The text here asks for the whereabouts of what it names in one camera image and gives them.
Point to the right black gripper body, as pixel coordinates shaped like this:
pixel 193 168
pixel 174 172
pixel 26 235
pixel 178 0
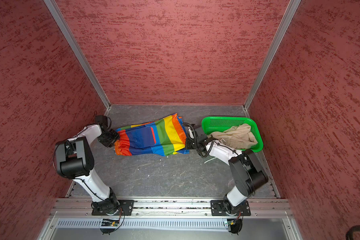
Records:
pixel 192 144

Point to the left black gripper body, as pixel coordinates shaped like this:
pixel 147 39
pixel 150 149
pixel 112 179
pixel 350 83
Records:
pixel 109 137

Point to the green plastic basket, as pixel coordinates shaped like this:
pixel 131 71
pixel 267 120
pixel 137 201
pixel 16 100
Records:
pixel 220 124

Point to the rainbow striped shorts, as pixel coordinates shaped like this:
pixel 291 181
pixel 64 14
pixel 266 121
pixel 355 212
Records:
pixel 164 137

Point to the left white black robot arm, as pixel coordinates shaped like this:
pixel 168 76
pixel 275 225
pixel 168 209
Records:
pixel 74 160

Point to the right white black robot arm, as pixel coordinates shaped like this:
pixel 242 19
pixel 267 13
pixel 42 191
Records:
pixel 247 171

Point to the beige shorts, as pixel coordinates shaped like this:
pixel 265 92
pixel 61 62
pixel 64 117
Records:
pixel 236 137

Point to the left base connector board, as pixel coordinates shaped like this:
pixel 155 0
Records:
pixel 110 223

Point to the base connector board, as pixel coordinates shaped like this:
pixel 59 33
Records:
pixel 110 223
pixel 234 226

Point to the white perforated vent strip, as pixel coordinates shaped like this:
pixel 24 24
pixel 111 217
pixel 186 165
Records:
pixel 173 224

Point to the right base connector board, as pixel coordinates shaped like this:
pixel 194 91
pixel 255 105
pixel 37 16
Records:
pixel 234 226

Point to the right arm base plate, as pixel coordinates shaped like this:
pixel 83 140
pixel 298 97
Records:
pixel 224 208

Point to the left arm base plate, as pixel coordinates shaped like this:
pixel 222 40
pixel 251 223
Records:
pixel 107 208

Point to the left aluminium corner post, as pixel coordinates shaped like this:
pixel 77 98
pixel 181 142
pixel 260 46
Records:
pixel 70 38

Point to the aluminium corner post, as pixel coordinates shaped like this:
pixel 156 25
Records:
pixel 70 38
pixel 278 37

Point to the aluminium front rail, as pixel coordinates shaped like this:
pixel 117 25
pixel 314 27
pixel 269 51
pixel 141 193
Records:
pixel 80 207

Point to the right aluminium corner post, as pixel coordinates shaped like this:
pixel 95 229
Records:
pixel 278 37

